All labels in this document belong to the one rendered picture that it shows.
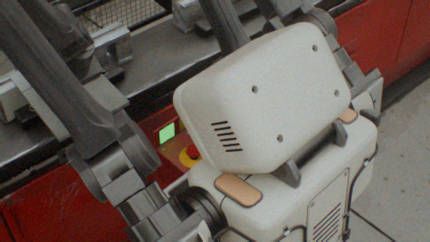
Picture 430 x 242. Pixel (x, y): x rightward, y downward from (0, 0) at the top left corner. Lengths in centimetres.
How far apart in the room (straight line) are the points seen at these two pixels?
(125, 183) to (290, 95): 25
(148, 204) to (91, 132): 12
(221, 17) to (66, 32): 35
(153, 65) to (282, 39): 79
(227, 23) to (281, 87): 46
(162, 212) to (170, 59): 83
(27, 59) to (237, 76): 26
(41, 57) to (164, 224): 27
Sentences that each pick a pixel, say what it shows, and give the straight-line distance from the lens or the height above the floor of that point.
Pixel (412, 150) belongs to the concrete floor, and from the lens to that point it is 265.
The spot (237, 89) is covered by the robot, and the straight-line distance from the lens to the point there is 72.
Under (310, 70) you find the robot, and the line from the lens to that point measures 80.
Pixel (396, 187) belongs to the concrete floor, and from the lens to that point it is 248.
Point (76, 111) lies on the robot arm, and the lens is 76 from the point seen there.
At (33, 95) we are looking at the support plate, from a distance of 133.
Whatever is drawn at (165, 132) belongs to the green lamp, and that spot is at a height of 82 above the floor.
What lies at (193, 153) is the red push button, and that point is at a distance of 141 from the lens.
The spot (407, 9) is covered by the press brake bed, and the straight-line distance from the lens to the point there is 237.
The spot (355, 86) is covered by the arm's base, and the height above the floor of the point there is 122.
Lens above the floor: 187
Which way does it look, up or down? 46 degrees down
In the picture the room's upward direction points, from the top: 1 degrees clockwise
